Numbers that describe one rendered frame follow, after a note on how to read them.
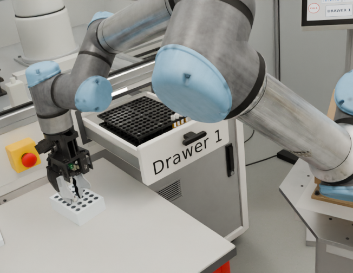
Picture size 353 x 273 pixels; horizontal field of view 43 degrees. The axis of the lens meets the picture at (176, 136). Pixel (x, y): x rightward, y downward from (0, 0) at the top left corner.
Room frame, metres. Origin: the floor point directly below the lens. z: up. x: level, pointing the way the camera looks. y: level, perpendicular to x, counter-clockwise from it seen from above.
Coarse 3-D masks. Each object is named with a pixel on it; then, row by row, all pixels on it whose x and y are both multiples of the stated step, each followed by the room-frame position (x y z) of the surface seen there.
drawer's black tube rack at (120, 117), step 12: (144, 96) 1.34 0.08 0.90; (120, 108) 1.27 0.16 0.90; (132, 108) 1.27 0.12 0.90; (144, 108) 1.24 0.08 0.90; (156, 108) 1.23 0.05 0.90; (168, 108) 1.23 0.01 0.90; (108, 120) 1.20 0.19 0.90; (120, 120) 1.18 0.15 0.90; (132, 120) 1.18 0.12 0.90; (144, 120) 1.16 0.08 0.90; (156, 120) 1.16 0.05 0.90; (120, 132) 1.16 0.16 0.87; (132, 132) 1.11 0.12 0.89; (156, 132) 1.13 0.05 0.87; (132, 144) 1.09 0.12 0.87
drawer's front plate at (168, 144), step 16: (176, 128) 1.03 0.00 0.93; (192, 128) 1.04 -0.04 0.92; (208, 128) 1.07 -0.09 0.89; (224, 128) 1.10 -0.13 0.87; (144, 144) 0.97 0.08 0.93; (160, 144) 0.98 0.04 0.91; (176, 144) 1.01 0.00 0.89; (192, 144) 1.04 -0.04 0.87; (208, 144) 1.07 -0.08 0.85; (224, 144) 1.10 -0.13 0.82; (144, 160) 0.95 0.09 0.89; (176, 160) 1.01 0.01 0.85; (192, 160) 1.03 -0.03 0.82; (144, 176) 0.95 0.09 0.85; (160, 176) 0.97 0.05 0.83
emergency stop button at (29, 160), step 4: (24, 156) 1.06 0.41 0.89; (28, 156) 1.06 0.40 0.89; (32, 156) 1.06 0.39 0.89; (24, 160) 1.05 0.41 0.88; (28, 160) 1.05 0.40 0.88; (32, 160) 1.06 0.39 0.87; (36, 160) 1.07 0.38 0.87; (24, 164) 1.05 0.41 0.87; (28, 164) 1.05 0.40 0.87; (32, 164) 1.06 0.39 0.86
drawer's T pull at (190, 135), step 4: (188, 132) 1.03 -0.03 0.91; (192, 132) 1.03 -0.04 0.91; (200, 132) 1.02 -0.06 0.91; (204, 132) 1.02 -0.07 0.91; (184, 136) 1.02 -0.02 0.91; (188, 136) 1.01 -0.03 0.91; (192, 136) 1.00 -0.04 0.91; (196, 136) 1.00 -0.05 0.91; (200, 136) 1.01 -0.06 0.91; (204, 136) 1.02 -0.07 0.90; (184, 140) 0.99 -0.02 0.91; (188, 140) 0.99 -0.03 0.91; (192, 140) 0.99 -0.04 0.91; (196, 140) 1.00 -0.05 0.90; (184, 144) 0.98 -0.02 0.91; (188, 144) 0.99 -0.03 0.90
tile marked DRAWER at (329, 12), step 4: (340, 4) 1.67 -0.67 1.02; (344, 4) 1.66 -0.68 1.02; (348, 4) 1.66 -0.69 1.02; (328, 8) 1.67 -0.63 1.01; (332, 8) 1.67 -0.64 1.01; (336, 8) 1.66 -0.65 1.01; (340, 8) 1.66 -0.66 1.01; (344, 8) 1.65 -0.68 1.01; (348, 8) 1.65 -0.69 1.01; (328, 12) 1.66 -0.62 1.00; (332, 12) 1.66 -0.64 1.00; (336, 12) 1.65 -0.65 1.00; (340, 12) 1.65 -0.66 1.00; (344, 12) 1.64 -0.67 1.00; (348, 12) 1.64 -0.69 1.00; (328, 16) 1.65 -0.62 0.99; (332, 16) 1.65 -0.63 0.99; (336, 16) 1.64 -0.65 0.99
